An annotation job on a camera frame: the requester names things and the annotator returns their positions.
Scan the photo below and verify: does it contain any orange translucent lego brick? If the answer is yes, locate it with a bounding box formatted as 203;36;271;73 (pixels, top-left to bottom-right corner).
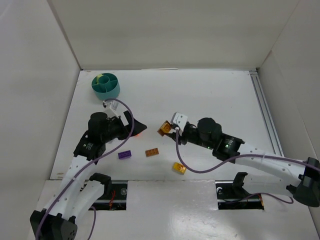
157;120;172;137

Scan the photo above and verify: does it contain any yellow lego brick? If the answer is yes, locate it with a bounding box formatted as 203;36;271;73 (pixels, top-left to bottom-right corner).
172;162;187;175

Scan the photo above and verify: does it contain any light green lego piece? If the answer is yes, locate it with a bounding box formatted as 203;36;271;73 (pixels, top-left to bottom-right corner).
95;74;104;84

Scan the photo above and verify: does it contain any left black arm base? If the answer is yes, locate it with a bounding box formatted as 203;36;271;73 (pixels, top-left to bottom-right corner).
80;173;128;211

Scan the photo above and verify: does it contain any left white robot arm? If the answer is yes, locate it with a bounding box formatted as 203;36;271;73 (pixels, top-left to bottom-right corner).
30;110;147;240

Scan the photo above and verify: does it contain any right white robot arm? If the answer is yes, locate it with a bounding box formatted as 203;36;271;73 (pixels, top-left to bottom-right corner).
164;117;320;208

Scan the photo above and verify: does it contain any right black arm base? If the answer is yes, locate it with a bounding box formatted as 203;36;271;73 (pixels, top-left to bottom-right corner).
215;172;264;210

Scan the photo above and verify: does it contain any purple long lego brick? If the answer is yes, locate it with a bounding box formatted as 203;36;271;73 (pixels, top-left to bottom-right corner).
118;150;132;160

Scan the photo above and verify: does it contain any brown flat lego plate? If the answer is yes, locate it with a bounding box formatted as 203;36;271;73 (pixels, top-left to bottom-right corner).
145;148;159;158

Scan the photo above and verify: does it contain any teal round divided container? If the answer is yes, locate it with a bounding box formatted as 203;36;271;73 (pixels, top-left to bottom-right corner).
91;73;120;101

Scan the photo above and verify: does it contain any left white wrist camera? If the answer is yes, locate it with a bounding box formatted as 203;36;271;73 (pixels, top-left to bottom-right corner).
102;100;119;118

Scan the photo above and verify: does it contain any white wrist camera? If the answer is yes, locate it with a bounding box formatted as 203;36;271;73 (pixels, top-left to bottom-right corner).
102;100;119;118
170;112;188;132

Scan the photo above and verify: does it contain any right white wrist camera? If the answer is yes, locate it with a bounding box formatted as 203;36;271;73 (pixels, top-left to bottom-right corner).
170;112;188;132

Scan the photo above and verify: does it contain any aluminium rail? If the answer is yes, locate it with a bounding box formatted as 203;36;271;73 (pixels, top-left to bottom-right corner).
249;70;284;157

